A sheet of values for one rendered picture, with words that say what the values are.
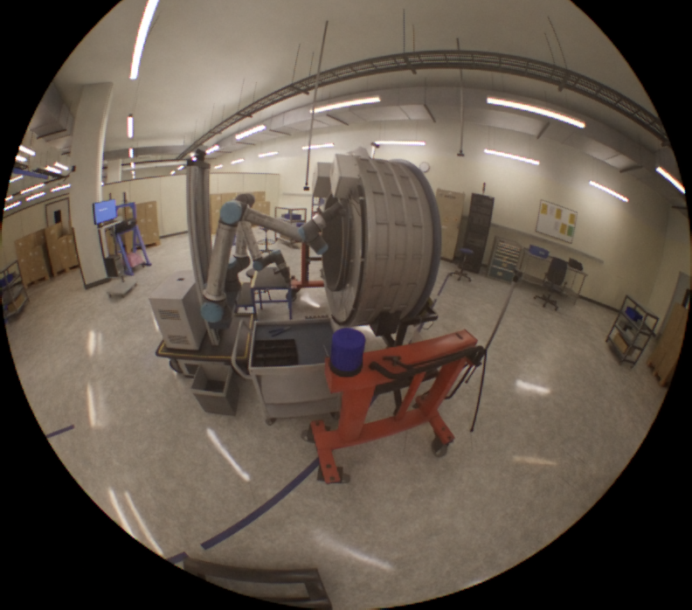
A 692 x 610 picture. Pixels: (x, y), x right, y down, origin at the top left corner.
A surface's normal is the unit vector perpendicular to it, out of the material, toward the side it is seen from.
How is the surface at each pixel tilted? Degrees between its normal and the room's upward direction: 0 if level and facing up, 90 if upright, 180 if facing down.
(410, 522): 0
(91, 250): 90
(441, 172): 90
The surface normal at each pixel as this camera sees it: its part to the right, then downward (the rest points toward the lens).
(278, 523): 0.08, -0.94
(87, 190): 0.82, 0.25
